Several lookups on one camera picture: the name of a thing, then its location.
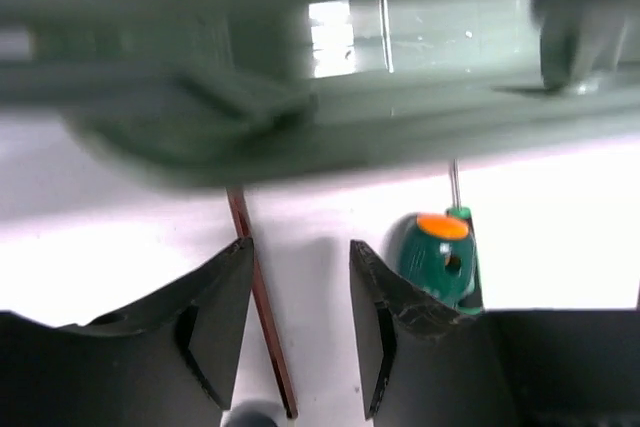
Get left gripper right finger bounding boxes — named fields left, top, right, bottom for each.
left=349, top=240, right=639, bottom=426

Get dark green slim screwdriver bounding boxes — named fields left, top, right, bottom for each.
left=446, top=159, right=484, bottom=315

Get long hex key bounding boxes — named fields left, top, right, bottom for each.
left=226, top=187, right=299, bottom=421

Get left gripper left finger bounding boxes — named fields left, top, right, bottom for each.
left=1, top=238, right=254, bottom=426

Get green stubby screwdriver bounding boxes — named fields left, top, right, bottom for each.
left=225, top=400, right=278, bottom=427
left=397, top=213, right=469, bottom=308

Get green plastic toolbox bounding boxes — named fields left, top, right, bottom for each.
left=1, top=0, right=639, bottom=189

